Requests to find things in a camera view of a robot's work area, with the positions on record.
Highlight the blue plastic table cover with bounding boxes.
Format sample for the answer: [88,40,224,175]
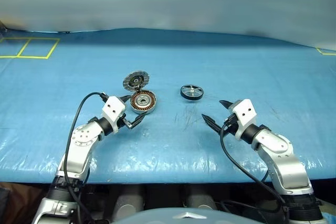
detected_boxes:
[0,27,336,185]

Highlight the yellow tape corner mark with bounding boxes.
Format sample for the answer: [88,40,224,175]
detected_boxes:
[316,47,336,56]

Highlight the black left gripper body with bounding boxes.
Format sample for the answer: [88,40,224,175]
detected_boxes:
[117,115,132,130]

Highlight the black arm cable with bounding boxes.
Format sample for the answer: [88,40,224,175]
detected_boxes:
[65,91,110,224]
[219,121,289,224]

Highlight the black spoked wheel ring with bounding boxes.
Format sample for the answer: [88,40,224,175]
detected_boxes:
[180,83,204,101]

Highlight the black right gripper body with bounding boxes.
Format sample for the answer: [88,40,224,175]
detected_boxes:
[223,113,238,137]

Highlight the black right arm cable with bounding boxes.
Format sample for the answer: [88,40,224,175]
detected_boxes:
[219,121,289,224]

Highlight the motor stator with copper windings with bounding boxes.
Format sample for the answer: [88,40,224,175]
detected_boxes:
[130,90,158,115]

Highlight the silver finned rotor disc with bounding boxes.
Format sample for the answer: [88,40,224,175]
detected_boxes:
[122,69,150,91]

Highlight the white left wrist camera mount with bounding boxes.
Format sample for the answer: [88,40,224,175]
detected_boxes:
[101,96,126,133]

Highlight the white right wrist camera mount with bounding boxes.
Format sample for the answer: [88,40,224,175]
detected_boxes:
[229,99,257,140]

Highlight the dark grey rounded shape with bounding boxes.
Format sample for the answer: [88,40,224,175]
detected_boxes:
[112,185,145,217]
[183,185,219,209]

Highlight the grey robot torso with emblem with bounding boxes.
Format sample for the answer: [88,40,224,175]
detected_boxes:
[109,207,229,224]

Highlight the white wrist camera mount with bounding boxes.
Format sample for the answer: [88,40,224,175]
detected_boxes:
[101,96,126,133]
[229,99,257,140]

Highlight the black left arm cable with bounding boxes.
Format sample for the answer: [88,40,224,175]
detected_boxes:
[65,91,110,224]

